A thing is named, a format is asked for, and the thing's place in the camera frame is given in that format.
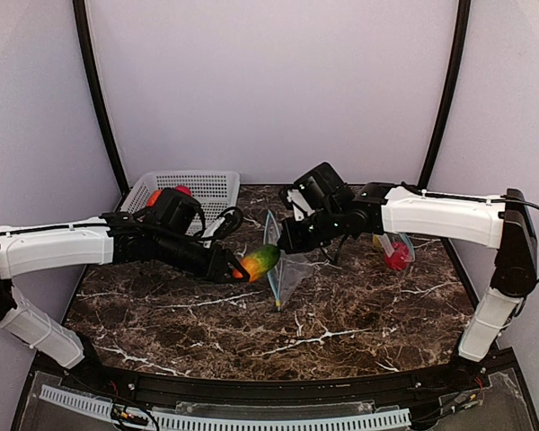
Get orange green toy mango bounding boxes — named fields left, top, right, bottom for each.
left=233, top=243, right=281, bottom=283

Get clear zip bag blue zipper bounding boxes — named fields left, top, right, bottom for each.
left=263, top=210, right=314, bottom=312

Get pink toy fruit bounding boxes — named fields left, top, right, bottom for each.
left=174, top=185, right=192, bottom=197

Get orange toy pumpkin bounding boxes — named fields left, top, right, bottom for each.
left=146, top=189, right=163, bottom=207

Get clear zip bag yellow slider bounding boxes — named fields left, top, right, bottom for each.
left=373, top=233, right=416, bottom=271

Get red toy apple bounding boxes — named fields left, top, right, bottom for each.
left=384, top=242, right=410, bottom=271

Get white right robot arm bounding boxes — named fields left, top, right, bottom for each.
left=278, top=163, right=539, bottom=362

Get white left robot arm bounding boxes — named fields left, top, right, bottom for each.
left=0, top=186, right=254, bottom=370

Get white perforated plastic basket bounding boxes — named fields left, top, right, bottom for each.
left=119, top=170, right=240, bottom=226

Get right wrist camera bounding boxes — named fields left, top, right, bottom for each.
left=278, top=184, right=324, bottom=222

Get black front frame rail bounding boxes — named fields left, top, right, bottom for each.
left=63, top=365, right=478, bottom=407

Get white slotted cable duct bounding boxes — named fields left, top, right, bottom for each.
left=40, top=385, right=411, bottom=430

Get right black frame post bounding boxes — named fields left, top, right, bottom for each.
left=417, top=0, right=472, bottom=189

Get black frame post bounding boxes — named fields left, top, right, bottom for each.
left=72, top=0, right=129, bottom=197
left=417, top=0, right=472, bottom=189

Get left black frame post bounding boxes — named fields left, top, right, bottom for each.
left=72, top=0, right=129, bottom=197

